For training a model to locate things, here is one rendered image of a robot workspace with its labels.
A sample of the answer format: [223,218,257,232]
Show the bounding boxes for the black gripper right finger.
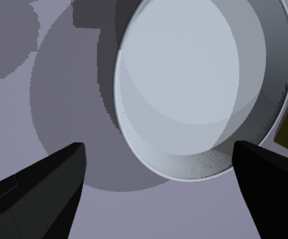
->
[232,140,288,239]

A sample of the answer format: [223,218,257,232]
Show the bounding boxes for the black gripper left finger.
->
[0,142,86,239]

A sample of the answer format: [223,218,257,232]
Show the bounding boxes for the white round plate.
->
[112,0,288,182]

